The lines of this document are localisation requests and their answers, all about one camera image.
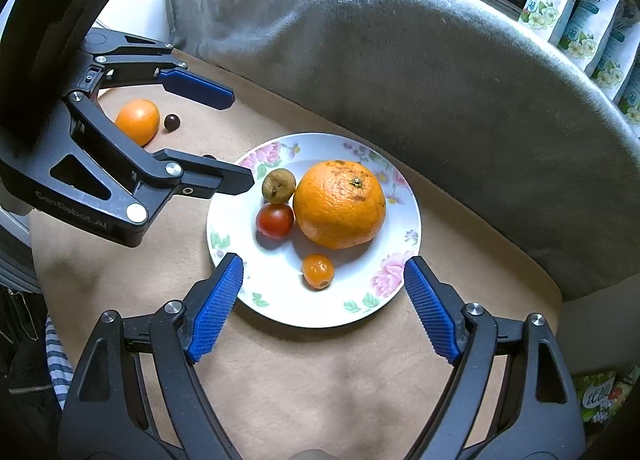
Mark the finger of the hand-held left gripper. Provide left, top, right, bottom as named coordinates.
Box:
left=75, top=29, right=236, bottom=110
left=20, top=94, right=256, bottom=247

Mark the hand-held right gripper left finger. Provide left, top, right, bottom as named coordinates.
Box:
left=57, top=253, right=246, bottom=460

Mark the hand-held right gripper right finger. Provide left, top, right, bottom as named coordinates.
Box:
left=400, top=255, right=587, bottom=460

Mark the white floral plate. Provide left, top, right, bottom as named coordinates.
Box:
left=206, top=133, right=422, bottom=328

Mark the smooth orange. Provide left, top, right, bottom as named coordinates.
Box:
left=115, top=99, right=161, bottom=147

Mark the small yellow-green fruit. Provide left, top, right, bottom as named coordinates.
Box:
left=262, top=168, right=297, bottom=204

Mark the red cherry tomato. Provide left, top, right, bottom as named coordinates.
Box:
left=256, top=203, right=295, bottom=240

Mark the small orange kumquat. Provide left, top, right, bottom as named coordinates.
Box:
left=302, top=254, right=335, bottom=290

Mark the rough-skinned orange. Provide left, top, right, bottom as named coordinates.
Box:
left=293, top=160, right=387, bottom=250

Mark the beige blanket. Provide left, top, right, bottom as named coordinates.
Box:
left=30, top=53, right=566, bottom=460

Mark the striped blue white cloth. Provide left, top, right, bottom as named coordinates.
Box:
left=44, top=315, right=76, bottom=411

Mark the green printed package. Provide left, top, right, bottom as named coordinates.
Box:
left=572, top=370, right=633, bottom=423

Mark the black cloth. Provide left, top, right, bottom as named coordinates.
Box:
left=0, top=285, right=61, bottom=460

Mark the grey blanket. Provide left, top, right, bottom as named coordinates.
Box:
left=167, top=0, right=640, bottom=302

